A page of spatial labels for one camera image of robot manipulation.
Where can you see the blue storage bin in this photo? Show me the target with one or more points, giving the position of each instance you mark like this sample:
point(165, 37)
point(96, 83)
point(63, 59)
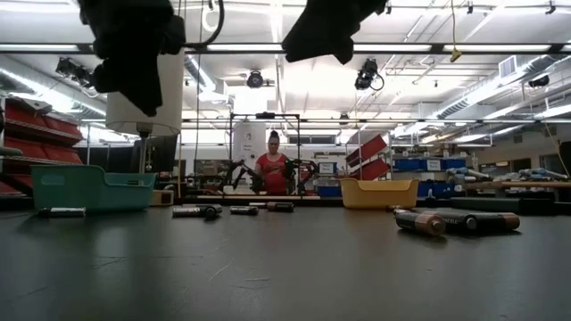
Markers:
point(329, 191)

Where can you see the white wall sign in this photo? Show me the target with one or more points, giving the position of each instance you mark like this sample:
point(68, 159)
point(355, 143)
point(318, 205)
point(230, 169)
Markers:
point(327, 168)

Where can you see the row of blue bins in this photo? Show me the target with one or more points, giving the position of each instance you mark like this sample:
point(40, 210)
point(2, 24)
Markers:
point(406, 165)

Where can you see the black ceiling camera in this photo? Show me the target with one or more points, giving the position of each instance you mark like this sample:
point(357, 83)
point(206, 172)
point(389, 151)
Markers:
point(539, 81)
point(366, 73)
point(71, 69)
point(255, 79)

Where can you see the grey blue tube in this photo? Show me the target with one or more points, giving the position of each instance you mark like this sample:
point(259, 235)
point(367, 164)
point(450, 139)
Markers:
point(468, 174)
point(542, 174)

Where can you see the person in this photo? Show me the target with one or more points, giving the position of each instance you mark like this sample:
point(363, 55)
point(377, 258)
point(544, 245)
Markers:
point(272, 171)

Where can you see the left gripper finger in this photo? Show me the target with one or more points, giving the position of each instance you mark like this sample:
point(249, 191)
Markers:
point(155, 93)
point(140, 98)

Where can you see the tilted red bin rack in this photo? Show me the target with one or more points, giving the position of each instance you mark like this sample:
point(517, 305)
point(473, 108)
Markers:
point(368, 151)

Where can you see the table lamp white shade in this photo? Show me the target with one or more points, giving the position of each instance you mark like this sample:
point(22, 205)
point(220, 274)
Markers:
point(171, 98)

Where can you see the teal plastic bin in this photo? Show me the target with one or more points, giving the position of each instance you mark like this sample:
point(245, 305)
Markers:
point(89, 191)

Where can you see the wooden background table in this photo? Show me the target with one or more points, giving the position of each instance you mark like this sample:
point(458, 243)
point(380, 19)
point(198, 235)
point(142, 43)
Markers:
point(535, 184)

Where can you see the red bin shelf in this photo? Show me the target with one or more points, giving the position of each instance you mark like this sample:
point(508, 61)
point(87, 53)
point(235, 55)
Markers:
point(35, 120)

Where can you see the dark background monitor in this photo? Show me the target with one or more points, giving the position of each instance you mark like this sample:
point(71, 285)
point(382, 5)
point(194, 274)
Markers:
point(160, 153)

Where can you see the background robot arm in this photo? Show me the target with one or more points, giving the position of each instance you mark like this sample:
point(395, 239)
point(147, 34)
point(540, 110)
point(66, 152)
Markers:
point(258, 183)
point(292, 171)

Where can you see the yellow plastic bin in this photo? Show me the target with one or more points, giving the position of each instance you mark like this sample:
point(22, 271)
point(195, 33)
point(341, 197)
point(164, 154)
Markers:
point(379, 196)

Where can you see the ceiling air vent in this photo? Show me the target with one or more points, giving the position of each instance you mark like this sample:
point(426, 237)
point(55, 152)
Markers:
point(508, 67)

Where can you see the black background station frame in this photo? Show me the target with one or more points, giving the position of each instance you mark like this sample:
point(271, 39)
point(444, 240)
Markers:
point(265, 115)

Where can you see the white cylindrical tank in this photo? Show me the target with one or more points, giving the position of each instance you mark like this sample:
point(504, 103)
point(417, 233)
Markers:
point(245, 147)

